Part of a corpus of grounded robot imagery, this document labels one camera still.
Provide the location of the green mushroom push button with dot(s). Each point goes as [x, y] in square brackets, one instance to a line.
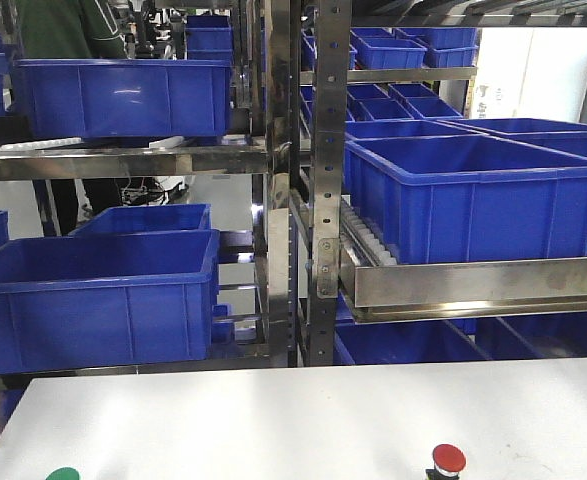
[64, 473]

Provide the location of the red mushroom push button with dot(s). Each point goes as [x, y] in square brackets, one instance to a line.
[448, 462]

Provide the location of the steel shelving rack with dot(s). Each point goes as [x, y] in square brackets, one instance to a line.
[306, 264]

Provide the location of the blue bin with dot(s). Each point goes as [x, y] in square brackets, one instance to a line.
[79, 302]
[123, 98]
[141, 219]
[558, 135]

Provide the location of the person in green sweater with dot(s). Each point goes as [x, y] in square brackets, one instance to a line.
[59, 29]

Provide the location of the blue bin right shelf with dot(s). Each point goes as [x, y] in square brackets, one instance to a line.
[470, 198]

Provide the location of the blue bin far right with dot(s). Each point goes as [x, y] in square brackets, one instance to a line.
[558, 135]

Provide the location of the blue bin behind lower left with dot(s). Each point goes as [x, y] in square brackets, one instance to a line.
[141, 219]

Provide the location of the blue bin upper left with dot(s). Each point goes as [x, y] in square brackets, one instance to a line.
[123, 98]

